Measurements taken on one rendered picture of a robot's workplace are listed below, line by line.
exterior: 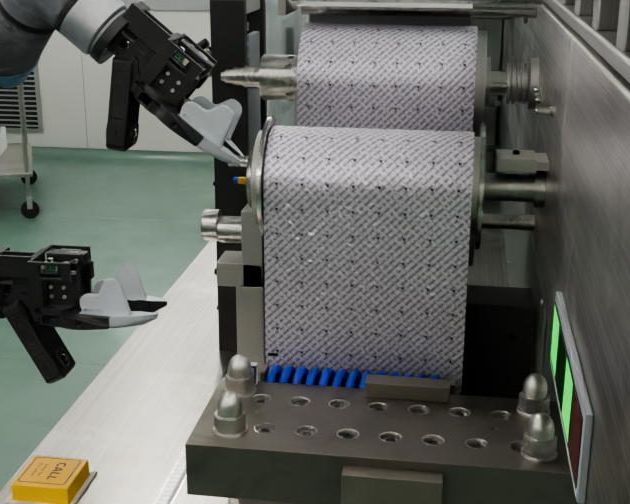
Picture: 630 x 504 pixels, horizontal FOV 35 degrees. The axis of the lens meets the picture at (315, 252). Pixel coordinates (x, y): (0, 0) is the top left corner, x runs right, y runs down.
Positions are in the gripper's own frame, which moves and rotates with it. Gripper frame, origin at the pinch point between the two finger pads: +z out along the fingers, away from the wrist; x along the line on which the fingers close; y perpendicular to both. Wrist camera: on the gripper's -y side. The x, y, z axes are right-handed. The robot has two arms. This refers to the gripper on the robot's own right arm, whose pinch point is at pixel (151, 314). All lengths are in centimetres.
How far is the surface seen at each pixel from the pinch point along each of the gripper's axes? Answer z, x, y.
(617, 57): 46, -37, 36
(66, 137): -238, 556, -96
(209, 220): 5.5, 7.8, 9.9
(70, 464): -8.3, -8.3, -16.5
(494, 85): 40, 28, 25
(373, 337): 27.0, -0.4, -1.1
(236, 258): 8.6, 8.7, 4.8
